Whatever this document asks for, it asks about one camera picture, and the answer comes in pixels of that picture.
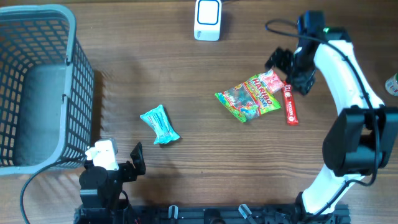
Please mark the grey plastic lattice basket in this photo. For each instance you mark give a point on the grey plastic lattice basket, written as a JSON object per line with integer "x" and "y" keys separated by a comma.
{"x": 47, "y": 90}

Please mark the teal tissue packet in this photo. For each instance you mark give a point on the teal tissue packet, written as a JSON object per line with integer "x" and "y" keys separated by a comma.
{"x": 160, "y": 124}

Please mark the green lid small jar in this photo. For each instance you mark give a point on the green lid small jar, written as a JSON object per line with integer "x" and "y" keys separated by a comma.
{"x": 391, "y": 85}

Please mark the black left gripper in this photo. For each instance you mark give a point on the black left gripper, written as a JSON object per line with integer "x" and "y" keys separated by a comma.
{"x": 130, "y": 174}

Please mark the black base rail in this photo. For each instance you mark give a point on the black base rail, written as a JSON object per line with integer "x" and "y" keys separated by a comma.
{"x": 175, "y": 214}

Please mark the white barcode scanner box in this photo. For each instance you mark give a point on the white barcode scanner box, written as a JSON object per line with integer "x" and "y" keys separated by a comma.
{"x": 207, "y": 20}

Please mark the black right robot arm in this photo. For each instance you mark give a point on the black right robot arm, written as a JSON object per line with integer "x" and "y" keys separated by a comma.
{"x": 362, "y": 137}

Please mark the red Nescafe stick sachet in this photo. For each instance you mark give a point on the red Nescafe stick sachet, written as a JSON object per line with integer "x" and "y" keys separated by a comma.
{"x": 290, "y": 109}

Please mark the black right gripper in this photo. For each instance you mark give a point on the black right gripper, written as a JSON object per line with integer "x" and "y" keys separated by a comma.
{"x": 301, "y": 82}

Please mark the red white snack packet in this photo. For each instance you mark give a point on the red white snack packet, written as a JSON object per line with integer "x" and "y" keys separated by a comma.
{"x": 271, "y": 81}

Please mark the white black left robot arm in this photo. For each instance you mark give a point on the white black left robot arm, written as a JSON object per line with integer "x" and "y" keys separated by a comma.
{"x": 102, "y": 195}

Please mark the Haribo gummy candy bag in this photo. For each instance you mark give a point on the Haribo gummy candy bag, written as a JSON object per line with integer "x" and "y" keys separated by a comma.
{"x": 248, "y": 100}

